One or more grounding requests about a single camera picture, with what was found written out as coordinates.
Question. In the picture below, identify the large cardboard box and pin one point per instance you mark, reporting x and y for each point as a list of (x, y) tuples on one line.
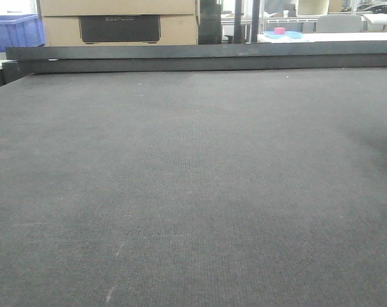
[(126, 22)]

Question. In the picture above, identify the pink cube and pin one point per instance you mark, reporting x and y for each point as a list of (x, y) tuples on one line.
[(279, 31)]

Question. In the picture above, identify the blue tray on table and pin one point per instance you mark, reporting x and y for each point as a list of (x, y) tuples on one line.
[(287, 34)]

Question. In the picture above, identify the white table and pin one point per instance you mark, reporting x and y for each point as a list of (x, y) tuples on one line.
[(329, 37)]

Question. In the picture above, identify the grey chair back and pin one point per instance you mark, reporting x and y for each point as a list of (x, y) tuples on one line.
[(339, 24)]

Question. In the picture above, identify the blue crate left background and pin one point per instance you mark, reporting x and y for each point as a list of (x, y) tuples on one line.
[(21, 31)]

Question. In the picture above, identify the dark conveyor side rail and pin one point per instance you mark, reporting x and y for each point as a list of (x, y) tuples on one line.
[(25, 61)]

